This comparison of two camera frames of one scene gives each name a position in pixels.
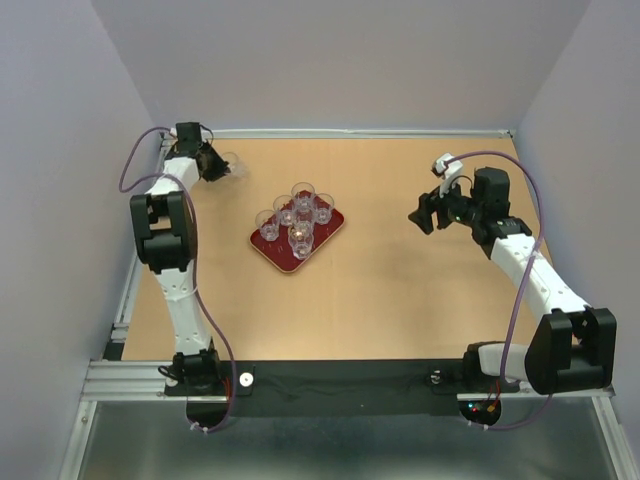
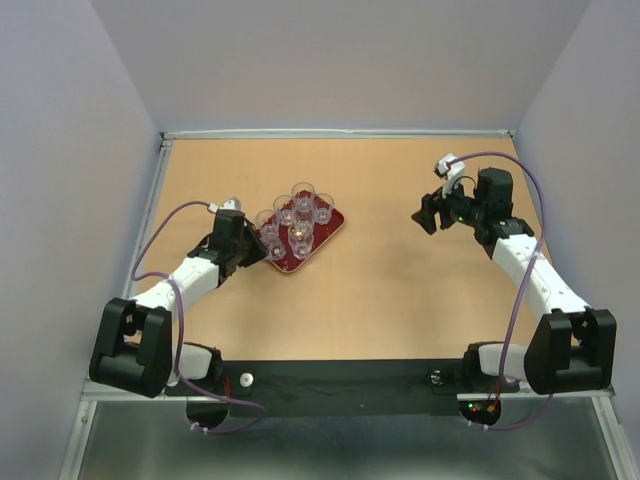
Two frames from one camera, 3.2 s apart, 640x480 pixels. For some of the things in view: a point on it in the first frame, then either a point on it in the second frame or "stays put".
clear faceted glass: [322, 204] stays put
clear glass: [237, 170] -> [276, 249]
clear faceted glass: [303, 196] stays put
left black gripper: [220, 168] -> [259, 251]
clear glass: [268, 224] stays put
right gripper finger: [445, 210] stays put
